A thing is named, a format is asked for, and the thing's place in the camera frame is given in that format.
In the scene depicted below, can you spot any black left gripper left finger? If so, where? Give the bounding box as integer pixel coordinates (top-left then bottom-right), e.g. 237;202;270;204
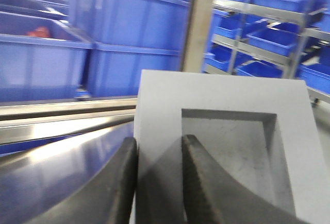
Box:
28;136;137;223

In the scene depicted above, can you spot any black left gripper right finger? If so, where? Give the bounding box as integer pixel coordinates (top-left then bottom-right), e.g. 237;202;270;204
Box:
181;134;303;223

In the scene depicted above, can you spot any stainless steel rack frame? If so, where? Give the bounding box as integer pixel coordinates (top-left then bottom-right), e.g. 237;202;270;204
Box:
0;0;222;145

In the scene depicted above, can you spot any large blue bin on rack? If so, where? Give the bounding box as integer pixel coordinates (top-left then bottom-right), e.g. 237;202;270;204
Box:
69;0;190;97

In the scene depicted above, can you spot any steel shelving cart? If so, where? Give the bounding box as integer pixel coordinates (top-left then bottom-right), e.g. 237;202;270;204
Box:
204;0;329;104

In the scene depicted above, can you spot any gray cube base with recess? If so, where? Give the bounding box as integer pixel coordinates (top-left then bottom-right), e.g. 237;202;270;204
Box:
134;70;329;223

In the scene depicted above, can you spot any blue bin with red contents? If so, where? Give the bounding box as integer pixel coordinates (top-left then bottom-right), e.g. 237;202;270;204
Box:
1;12;93;102

